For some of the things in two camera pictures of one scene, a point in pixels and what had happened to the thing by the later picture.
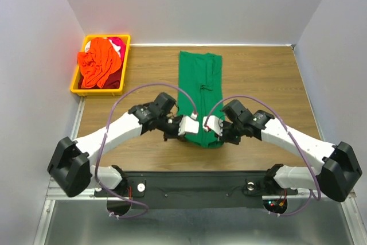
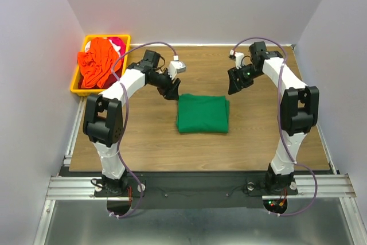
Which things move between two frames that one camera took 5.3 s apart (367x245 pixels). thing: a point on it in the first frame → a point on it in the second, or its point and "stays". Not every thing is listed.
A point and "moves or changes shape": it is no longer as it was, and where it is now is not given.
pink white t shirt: x=117 y=43 stays
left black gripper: x=174 y=135 → x=170 y=91
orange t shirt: x=98 y=63 stays
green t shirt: x=200 y=79 moves or changes shape
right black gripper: x=226 y=138 → x=234 y=85
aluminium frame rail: x=54 y=191 stays
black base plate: x=198 y=190 stays
